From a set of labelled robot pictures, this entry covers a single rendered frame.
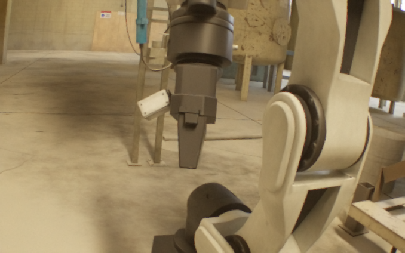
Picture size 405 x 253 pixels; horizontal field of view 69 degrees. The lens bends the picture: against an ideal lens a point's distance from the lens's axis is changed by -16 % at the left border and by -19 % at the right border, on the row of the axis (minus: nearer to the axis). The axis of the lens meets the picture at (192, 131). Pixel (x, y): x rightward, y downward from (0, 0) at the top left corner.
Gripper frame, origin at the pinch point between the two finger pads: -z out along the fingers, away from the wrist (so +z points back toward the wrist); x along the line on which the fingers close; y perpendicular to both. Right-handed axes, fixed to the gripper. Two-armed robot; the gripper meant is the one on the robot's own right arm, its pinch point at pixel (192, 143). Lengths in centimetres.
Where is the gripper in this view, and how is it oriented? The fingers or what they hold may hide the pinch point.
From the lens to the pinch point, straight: 46.1
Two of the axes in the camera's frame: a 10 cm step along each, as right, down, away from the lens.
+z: 0.8, -10.0, 0.5
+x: -0.5, -0.6, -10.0
